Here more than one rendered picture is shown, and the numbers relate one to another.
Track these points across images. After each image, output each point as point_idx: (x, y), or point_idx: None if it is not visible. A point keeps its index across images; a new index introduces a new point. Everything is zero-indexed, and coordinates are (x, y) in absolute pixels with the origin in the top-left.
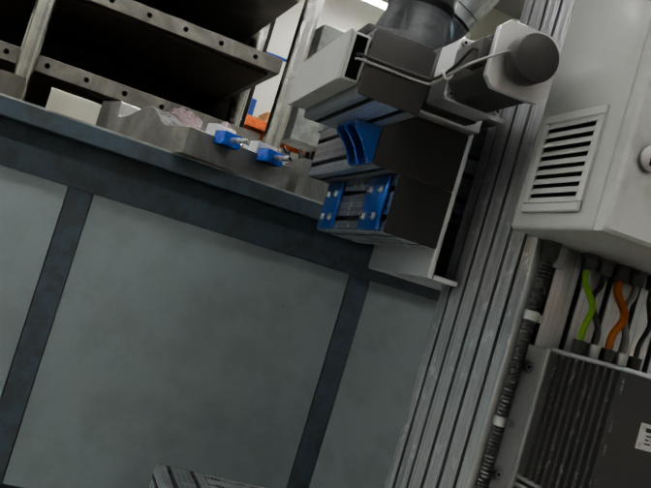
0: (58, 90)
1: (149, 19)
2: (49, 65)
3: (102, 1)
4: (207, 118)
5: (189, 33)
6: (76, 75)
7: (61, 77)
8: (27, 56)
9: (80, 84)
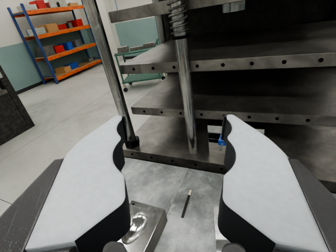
0: (211, 125)
1: (252, 66)
2: (202, 113)
3: (217, 68)
4: (317, 117)
5: (288, 63)
6: (217, 114)
7: (210, 118)
8: (188, 118)
9: (222, 118)
